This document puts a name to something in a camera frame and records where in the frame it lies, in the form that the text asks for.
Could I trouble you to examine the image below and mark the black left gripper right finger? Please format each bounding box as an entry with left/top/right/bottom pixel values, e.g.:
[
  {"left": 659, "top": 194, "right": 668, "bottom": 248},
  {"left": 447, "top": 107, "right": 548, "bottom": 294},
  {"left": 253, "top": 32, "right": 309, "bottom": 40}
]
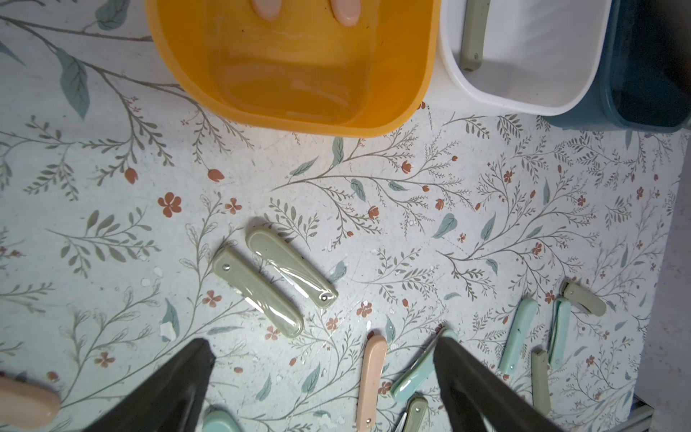
[{"left": 434, "top": 337, "right": 559, "bottom": 431}]

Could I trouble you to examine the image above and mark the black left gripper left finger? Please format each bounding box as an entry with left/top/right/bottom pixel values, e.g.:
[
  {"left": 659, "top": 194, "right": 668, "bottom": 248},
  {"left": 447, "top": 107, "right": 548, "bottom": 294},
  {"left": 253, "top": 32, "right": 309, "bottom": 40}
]
[{"left": 86, "top": 338, "right": 216, "bottom": 432}]

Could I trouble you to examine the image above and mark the olive green fruit knife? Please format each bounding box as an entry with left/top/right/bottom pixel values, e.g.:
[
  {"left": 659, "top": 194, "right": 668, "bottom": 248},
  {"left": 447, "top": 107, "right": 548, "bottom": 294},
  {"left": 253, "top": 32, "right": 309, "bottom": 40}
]
[
  {"left": 459, "top": 0, "right": 491, "bottom": 71},
  {"left": 531, "top": 348, "right": 552, "bottom": 416},
  {"left": 212, "top": 248, "right": 304, "bottom": 338},
  {"left": 246, "top": 227, "right": 338, "bottom": 310},
  {"left": 563, "top": 282, "right": 606, "bottom": 317},
  {"left": 394, "top": 396, "right": 428, "bottom": 432}
]

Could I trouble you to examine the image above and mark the dark teal storage box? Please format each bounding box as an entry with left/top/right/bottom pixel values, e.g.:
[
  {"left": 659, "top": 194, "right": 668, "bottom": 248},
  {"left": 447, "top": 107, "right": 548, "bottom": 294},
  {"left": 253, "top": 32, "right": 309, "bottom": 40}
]
[{"left": 546, "top": 1, "right": 690, "bottom": 133}]

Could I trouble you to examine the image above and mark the mint green fruit knife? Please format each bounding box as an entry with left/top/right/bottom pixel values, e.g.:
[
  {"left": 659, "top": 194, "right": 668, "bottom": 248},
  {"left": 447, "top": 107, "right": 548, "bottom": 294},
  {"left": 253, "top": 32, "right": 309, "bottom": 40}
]
[
  {"left": 392, "top": 328, "right": 457, "bottom": 403},
  {"left": 548, "top": 297, "right": 572, "bottom": 369},
  {"left": 498, "top": 298, "right": 538, "bottom": 375},
  {"left": 202, "top": 410, "right": 241, "bottom": 432}
]

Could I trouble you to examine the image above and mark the white storage box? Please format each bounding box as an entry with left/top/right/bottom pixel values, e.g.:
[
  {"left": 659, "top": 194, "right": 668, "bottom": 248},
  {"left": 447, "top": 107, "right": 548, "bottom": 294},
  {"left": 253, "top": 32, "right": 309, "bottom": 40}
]
[{"left": 425, "top": 1, "right": 612, "bottom": 116}]

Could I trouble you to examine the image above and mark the yellow storage box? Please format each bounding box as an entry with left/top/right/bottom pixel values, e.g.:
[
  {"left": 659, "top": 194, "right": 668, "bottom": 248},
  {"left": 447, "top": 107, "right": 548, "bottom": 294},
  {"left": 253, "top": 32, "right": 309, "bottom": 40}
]
[{"left": 146, "top": 1, "right": 441, "bottom": 138}]

